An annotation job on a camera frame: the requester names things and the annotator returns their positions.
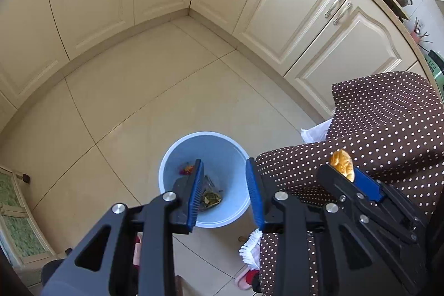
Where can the pink utensil holder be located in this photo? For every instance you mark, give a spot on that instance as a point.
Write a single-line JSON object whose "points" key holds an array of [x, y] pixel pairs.
{"points": [[415, 35]]}

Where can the white fringed cloth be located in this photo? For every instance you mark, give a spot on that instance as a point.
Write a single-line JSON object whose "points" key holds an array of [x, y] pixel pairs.
{"points": [[249, 245]]}

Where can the pink slipper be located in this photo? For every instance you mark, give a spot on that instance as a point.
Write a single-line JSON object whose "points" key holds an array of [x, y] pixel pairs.
{"points": [[244, 279], [137, 249]]}

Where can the green glass door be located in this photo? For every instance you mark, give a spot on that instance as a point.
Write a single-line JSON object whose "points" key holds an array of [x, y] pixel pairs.
{"points": [[17, 223]]}

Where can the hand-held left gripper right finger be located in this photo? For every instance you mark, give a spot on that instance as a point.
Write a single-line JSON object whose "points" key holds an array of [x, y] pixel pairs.
{"points": [[255, 195]]}

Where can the brown polka dot cloth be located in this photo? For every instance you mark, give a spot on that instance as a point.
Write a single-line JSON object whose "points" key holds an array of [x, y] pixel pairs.
{"points": [[381, 115]]}

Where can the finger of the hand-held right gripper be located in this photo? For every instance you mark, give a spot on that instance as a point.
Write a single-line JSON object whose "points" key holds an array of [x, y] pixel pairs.
{"points": [[338, 186], [367, 186]]}

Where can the white plastic bag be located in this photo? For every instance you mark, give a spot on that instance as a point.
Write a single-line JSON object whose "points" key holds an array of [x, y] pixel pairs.
{"points": [[315, 133]]}

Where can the green kitchen appliance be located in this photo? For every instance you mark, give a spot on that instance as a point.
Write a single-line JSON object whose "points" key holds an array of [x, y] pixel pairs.
{"points": [[436, 65]]}

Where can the light blue trash bin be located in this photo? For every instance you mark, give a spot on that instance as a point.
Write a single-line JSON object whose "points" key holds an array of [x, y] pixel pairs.
{"points": [[208, 150]]}

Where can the orange peel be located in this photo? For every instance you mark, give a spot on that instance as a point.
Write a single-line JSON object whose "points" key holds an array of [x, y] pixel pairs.
{"points": [[341, 164]]}

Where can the red and yellow scraps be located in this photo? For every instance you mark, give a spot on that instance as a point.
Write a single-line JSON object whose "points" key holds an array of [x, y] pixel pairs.
{"points": [[187, 168]]}

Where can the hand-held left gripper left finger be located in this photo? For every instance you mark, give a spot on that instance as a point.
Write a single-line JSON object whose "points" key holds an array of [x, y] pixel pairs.
{"points": [[194, 195]]}

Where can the brown door stopper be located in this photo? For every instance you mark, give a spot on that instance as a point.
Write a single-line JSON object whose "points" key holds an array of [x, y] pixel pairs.
{"points": [[25, 178]]}

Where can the green crumpled wrapper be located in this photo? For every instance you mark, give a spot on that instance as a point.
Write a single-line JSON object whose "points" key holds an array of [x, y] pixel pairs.
{"points": [[211, 198]]}

